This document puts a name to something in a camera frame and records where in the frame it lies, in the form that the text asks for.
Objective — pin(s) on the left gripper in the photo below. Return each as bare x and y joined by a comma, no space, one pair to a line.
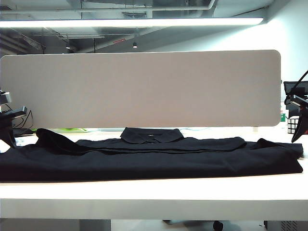
12,113

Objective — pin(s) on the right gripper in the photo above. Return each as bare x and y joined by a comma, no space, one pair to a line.
299,101

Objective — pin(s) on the black polo shirt green logo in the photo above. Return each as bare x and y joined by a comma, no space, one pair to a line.
144,163

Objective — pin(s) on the Rubik's cube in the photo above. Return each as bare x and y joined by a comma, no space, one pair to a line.
292,125

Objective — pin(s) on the black folded cloth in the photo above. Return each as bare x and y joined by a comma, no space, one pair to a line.
22,132

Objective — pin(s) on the clear bottle green label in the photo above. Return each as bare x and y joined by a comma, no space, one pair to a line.
283,118

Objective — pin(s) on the black office chair back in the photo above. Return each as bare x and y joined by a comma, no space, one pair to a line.
288,86

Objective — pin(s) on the bright green strip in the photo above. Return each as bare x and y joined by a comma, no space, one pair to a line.
72,130

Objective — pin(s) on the black ceiling spot lamp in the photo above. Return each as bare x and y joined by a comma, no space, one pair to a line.
68,47
135,45

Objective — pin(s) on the black chair wheel base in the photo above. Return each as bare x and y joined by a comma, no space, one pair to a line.
217,225

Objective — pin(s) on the beige fabric desk divider panel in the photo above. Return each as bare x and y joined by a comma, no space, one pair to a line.
144,91

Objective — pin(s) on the long ceiling light strip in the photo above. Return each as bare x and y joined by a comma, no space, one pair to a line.
120,22

